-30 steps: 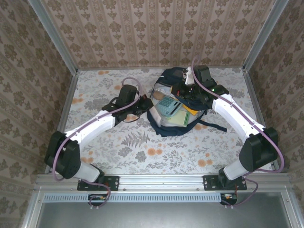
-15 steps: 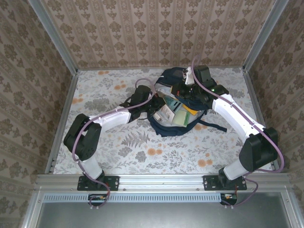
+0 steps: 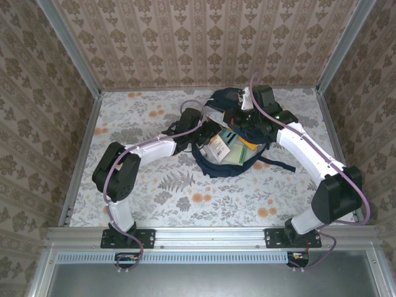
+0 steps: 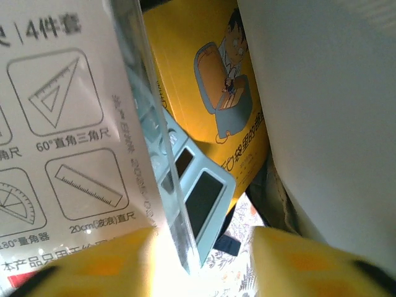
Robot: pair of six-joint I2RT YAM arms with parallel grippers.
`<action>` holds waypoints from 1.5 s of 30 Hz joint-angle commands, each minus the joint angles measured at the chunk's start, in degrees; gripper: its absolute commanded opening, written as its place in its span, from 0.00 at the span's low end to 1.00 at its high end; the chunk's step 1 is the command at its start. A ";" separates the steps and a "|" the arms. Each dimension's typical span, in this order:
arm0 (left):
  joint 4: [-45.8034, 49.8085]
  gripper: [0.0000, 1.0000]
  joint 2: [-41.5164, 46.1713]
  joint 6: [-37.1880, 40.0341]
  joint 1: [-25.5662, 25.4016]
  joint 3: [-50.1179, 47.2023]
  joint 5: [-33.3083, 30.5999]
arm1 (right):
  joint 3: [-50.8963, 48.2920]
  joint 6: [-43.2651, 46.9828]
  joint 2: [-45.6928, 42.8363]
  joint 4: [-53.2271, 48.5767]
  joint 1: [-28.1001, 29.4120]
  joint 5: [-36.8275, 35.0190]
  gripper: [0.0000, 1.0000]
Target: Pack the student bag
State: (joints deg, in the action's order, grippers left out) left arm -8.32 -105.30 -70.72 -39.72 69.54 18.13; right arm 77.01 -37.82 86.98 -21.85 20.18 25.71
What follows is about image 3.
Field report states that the grey metal panel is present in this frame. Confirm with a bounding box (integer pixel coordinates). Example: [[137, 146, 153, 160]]
[[46, 251, 383, 297]]

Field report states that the white slotted cable duct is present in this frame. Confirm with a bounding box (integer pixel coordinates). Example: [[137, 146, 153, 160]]
[[55, 251, 310, 264]]

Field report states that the green sticky notepad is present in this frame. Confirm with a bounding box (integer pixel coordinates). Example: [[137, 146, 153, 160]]
[[224, 144, 248, 165]]

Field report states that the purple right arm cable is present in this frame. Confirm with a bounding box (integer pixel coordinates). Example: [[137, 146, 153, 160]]
[[249, 72, 371, 273]]

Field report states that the black cable connector bracket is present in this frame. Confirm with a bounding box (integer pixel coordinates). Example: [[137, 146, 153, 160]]
[[286, 252, 310, 270], [114, 252, 144, 273]]

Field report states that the aluminium upright frame post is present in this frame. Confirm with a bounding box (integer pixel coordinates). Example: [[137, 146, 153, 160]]
[[315, 0, 377, 93], [37, 0, 103, 98]]

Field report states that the floral patterned table cover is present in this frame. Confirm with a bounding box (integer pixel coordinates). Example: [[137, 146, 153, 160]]
[[69, 88, 361, 228]]

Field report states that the navy blue backpack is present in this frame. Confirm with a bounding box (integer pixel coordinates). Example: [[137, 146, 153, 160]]
[[191, 87, 296, 179]]

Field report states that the aluminium table side rail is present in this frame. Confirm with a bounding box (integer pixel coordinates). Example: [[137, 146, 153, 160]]
[[315, 89, 368, 225], [58, 91, 103, 228]]

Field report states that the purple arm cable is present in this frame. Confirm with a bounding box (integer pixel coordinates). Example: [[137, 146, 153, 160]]
[[249, 72, 371, 273], [103, 99, 214, 273]]

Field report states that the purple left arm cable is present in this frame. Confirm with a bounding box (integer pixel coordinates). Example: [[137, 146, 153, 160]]
[[103, 99, 214, 273]]

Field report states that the aluminium frame beam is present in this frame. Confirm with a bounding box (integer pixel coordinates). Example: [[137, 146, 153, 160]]
[[45, 225, 380, 250]]

